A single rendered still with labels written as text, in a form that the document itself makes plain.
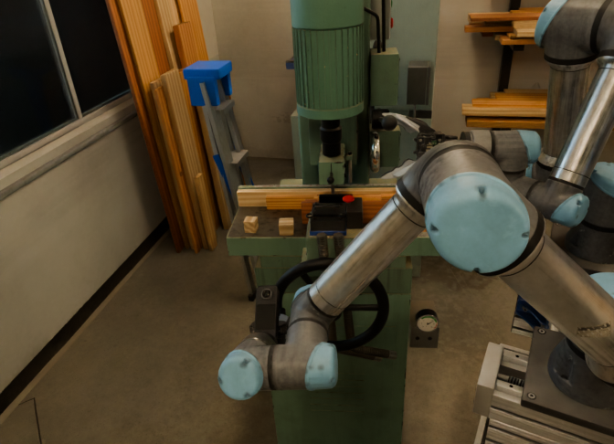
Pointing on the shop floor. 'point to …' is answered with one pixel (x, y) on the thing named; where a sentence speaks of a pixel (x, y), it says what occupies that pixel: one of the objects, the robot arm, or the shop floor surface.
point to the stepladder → (223, 136)
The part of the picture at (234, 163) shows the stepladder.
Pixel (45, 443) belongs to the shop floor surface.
